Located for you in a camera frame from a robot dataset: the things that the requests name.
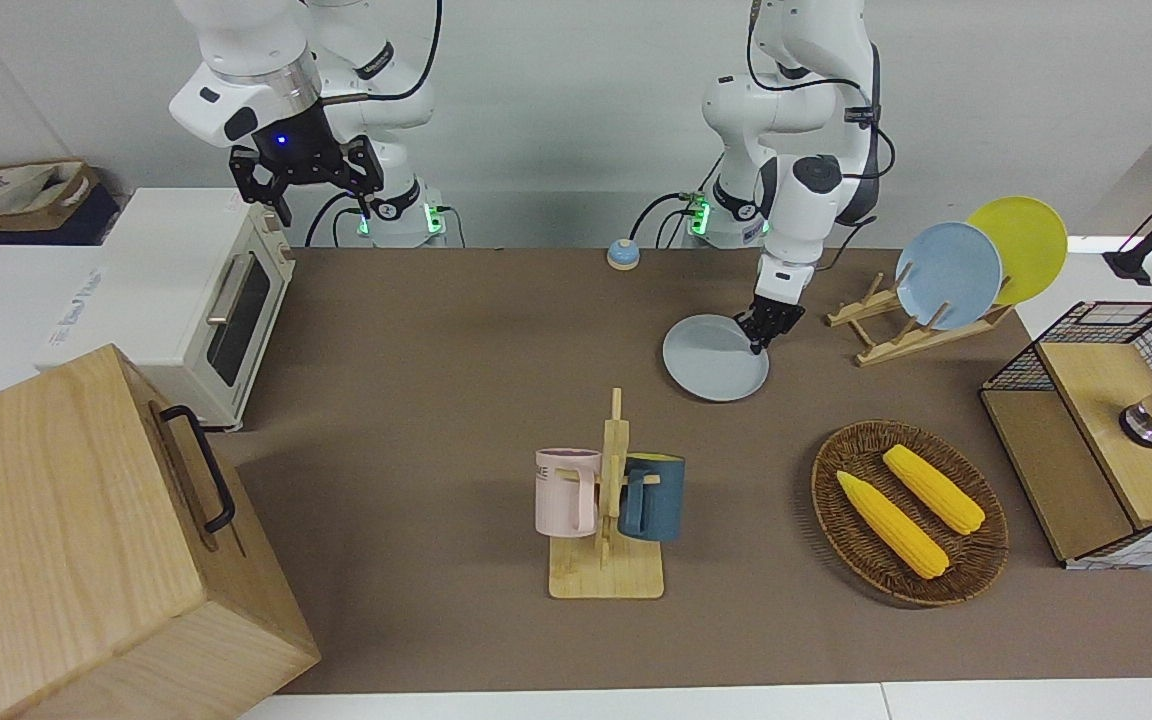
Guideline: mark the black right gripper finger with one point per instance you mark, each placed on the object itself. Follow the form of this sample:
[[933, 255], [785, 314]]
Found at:
[[254, 175], [366, 170]]

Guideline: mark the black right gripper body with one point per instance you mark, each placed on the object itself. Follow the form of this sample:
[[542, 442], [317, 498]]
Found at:
[[301, 150]]

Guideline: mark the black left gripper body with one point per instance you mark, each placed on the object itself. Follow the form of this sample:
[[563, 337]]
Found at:
[[774, 315]]

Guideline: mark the gray round plate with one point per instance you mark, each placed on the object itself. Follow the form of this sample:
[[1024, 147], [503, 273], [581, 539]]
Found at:
[[706, 362]]

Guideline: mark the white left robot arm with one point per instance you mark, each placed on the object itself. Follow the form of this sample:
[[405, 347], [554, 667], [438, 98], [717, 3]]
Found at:
[[806, 190]]

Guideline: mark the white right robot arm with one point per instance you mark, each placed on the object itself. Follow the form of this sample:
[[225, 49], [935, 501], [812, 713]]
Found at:
[[236, 40]]

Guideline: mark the wooden plate rack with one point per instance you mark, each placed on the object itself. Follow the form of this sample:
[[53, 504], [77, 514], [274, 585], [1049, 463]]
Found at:
[[896, 345]]

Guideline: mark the light blue plate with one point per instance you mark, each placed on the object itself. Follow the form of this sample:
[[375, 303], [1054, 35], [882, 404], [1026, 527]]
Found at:
[[946, 275]]

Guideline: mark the yellow plate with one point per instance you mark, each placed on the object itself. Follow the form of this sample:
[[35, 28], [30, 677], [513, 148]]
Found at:
[[1031, 240]]

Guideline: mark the white toaster oven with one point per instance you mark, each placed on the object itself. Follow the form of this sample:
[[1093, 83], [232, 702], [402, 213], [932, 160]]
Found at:
[[166, 270]]

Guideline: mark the blue service bell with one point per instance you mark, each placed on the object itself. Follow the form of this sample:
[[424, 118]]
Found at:
[[622, 256]]

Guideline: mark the brown cardboard box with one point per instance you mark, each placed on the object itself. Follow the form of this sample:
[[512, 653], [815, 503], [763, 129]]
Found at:
[[76, 195]]

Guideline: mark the dark blue mug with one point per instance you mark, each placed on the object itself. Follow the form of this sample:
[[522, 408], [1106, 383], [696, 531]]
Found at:
[[658, 500]]

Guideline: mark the yellow corn cob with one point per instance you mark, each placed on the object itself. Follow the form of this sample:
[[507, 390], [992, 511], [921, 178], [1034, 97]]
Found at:
[[896, 530], [936, 490]]

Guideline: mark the brown table mat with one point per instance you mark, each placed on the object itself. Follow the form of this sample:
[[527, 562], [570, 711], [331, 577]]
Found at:
[[436, 400]]

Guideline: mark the pink mug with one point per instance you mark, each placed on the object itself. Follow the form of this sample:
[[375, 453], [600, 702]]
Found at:
[[561, 495]]

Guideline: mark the white cloth bag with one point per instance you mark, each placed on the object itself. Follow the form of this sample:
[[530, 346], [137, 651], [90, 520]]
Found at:
[[6, 185]]

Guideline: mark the wooden mug rack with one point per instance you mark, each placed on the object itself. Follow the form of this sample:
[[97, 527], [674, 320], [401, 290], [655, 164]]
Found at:
[[608, 575]]

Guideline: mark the brown wicker basket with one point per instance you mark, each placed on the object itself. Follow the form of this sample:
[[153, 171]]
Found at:
[[976, 560]]

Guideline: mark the light wooden cabinet box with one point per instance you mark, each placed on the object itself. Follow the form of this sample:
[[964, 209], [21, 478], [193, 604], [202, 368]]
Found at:
[[66, 540]]

